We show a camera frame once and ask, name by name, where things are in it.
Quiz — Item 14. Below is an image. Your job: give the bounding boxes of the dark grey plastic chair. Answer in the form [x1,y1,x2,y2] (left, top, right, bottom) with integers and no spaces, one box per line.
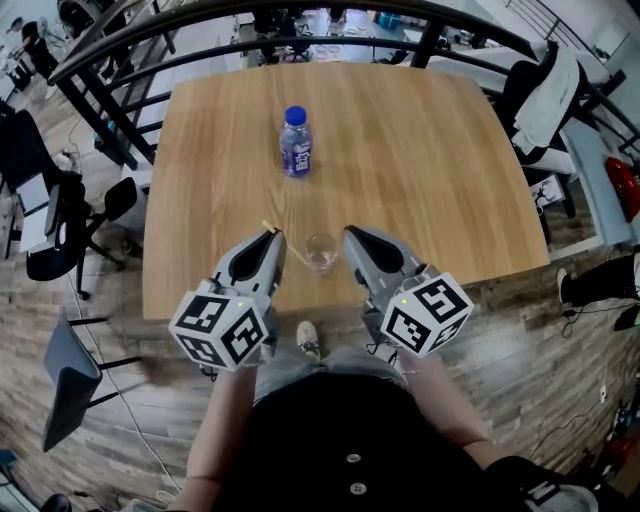
[42,314,144,454]

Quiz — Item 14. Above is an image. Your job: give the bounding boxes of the person's left forearm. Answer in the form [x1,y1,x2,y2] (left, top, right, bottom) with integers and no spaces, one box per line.
[184,362,261,512]

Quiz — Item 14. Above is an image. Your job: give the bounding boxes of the person's right forearm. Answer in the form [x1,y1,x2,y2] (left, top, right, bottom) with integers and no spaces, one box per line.
[399,349,506,471]

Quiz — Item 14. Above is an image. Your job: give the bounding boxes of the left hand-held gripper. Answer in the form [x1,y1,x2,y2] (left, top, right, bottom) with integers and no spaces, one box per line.
[168,228,287,371]

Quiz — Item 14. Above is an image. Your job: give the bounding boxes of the light grey table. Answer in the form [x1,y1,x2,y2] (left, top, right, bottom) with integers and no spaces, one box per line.
[559,117,640,261]

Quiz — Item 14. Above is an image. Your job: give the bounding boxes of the person's left white shoe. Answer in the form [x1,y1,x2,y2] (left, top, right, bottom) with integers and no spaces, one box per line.
[295,320,321,361]

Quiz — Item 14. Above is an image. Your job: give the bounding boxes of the clear drinking glass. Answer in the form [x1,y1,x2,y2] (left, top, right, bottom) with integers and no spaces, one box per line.
[305,232,339,276]

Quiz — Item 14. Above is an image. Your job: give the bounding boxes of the person's grey shorts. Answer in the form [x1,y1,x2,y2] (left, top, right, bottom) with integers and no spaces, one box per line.
[253,344,409,401]

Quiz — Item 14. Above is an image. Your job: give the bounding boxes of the wooden table with white legs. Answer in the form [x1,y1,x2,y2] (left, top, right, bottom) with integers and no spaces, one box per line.
[141,62,551,321]

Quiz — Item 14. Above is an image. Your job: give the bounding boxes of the person's black shirt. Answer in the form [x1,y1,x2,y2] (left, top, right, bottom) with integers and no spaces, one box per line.
[214,372,601,512]

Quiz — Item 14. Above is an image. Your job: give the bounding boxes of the black metal railing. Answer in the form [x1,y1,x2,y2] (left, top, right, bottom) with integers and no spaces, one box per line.
[47,0,640,171]

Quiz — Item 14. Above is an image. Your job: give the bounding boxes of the white paper stack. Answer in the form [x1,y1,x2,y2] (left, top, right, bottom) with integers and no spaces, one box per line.
[17,172,66,254]

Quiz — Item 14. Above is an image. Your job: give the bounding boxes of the red bag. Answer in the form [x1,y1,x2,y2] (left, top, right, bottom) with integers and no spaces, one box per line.
[605,157,640,224]

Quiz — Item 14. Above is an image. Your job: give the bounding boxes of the white deer print sign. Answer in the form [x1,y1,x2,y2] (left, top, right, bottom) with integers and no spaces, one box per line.
[529,174,564,214]

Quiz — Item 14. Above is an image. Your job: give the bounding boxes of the white floor cable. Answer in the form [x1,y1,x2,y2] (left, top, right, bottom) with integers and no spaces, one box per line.
[74,279,181,501]

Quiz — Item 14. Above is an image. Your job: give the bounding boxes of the blue-capped plastic bottle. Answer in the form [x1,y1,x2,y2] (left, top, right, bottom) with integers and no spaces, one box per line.
[278,105,315,180]

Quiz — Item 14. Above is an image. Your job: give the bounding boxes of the white jacket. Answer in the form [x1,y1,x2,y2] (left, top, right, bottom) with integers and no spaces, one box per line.
[512,44,581,156]

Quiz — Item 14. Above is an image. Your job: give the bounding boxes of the black office chair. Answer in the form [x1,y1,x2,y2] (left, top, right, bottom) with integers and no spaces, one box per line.
[499,39,591,221]
[0,109,139,301]

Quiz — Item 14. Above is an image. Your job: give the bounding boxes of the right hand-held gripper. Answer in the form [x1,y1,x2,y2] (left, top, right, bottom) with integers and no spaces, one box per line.
[342,225,475,357]

